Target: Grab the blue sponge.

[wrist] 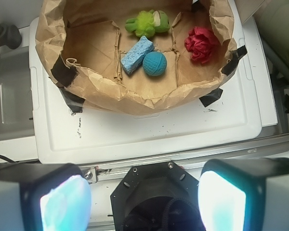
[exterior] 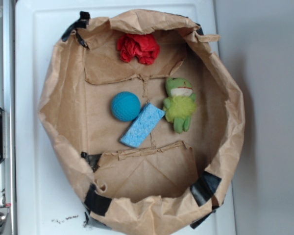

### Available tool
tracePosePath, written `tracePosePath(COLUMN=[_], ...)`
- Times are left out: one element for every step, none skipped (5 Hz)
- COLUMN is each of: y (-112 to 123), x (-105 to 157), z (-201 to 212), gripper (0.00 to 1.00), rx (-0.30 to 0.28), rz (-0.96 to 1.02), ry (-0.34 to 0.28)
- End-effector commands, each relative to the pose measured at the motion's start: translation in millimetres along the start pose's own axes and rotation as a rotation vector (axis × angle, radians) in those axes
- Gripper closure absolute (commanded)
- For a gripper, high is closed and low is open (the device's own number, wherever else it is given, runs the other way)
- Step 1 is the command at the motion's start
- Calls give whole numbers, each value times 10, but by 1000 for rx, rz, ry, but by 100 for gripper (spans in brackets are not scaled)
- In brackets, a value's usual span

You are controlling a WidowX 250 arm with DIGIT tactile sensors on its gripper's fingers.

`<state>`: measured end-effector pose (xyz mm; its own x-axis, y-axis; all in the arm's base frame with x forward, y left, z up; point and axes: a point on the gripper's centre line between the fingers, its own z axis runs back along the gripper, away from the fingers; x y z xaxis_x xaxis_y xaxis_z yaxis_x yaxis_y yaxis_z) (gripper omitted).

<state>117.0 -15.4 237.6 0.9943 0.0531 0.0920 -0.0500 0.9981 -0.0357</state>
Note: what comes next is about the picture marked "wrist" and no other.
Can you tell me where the white plastic bin lid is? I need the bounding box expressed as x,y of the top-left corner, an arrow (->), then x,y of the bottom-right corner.
28,0 -> 263,166

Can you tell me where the green plush frog toy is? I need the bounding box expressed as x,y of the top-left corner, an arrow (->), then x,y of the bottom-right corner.
125,10 -> 170,38

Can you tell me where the black octagonal mount plate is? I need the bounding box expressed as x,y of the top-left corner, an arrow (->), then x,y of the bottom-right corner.
110,162 -> 205,231

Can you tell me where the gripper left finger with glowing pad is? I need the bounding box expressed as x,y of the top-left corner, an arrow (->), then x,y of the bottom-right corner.
0,163 -> 92,231

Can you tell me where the blue rectangular sponge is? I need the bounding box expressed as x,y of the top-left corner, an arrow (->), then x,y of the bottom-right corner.
120,36 -> 155,75

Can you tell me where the black tape strip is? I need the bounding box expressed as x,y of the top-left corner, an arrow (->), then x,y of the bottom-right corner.
51,55 -> 78,87
59,88 -> 85,113
221,45 -> 248,77
199,88 -> 223,107

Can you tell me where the brown paper bag tray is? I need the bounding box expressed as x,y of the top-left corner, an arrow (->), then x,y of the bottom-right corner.
36,0 -> 236,116

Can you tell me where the aluminium frame rail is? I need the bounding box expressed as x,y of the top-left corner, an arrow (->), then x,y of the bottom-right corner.
80,132 -> 289,183

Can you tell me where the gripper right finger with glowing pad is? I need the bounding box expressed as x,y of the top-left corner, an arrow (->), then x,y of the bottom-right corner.
197,157 -> 289,231

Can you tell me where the black clamp knob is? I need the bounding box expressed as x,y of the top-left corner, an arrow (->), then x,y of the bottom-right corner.
0,23 -> 22,50

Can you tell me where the black tape strip lower right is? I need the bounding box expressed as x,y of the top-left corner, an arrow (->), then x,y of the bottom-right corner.
199,88 -> 223,107

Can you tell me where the blue dimpled rubber ball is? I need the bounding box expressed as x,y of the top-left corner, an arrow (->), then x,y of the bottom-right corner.
143,51 -> 167,77

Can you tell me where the red crumpled cloth flower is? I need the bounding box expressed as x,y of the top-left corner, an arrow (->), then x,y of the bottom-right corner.
184,26 -> 220,64

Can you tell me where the black tape strip lower left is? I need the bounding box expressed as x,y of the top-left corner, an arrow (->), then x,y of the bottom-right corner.
59,88 -> 85,113

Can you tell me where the black cable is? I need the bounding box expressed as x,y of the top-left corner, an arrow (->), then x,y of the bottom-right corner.
0,152 -> 19,164

